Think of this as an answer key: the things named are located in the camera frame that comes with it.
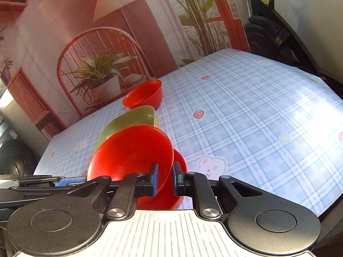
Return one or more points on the black exercise bike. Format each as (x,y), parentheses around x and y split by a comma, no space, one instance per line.
(270,36)

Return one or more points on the printed room backdrop cloth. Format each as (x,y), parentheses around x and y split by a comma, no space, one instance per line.
(64,59)

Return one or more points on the blue plaid tablecloth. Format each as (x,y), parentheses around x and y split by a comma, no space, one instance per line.
(270,125)

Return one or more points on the red round bowl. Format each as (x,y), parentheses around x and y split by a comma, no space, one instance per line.
(134,150)
(147,94)

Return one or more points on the grey appliance at left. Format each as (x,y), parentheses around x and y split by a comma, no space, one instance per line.
(22,144)

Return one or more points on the green square plate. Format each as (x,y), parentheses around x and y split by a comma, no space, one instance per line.
(143,115)

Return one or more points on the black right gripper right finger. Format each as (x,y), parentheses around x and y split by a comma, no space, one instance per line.
(257,220)

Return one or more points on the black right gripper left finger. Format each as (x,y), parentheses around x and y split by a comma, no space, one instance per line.
(71,220)

